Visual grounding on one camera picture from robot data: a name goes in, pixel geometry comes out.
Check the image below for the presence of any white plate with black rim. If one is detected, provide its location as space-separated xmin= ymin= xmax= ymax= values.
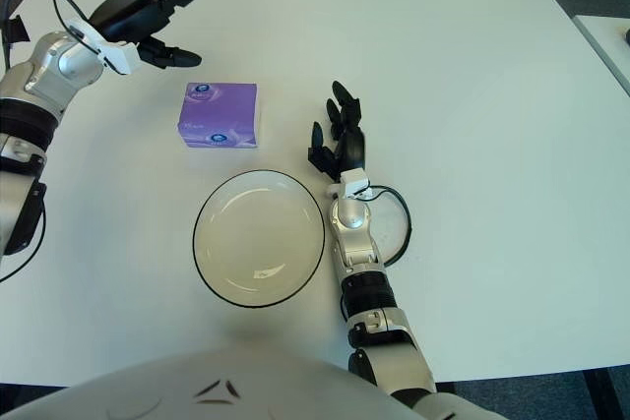
xmin=191 ymin=169 xmax=327 ymax=308

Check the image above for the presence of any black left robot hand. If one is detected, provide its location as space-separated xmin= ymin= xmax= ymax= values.
xmin=90 ymin=0 xmax=221 ymax=70

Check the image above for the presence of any neighbouring white table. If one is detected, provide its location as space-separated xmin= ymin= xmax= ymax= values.
xmin=572 ymin=15 xmax=630 ymax=98

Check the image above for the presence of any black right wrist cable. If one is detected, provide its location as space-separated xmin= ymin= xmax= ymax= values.
xmin=364 ymin=184 xmax=412 ymax=268

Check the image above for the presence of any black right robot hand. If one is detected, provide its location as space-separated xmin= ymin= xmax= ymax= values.
xmin=305 ymin=79 xmax=368 ymax=182

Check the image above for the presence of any grey robot torso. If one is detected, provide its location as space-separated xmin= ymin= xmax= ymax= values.
xmin=0 ymin=342 xmax=509 ymax=420

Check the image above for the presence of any purple tissue paper pack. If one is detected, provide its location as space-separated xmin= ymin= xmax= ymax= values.
xmin=176 ymin=81 xmax=261 ymax=150

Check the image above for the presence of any black table leg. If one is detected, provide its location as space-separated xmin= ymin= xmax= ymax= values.
xmin=583 ymin=367 xmax=622 ymax=420

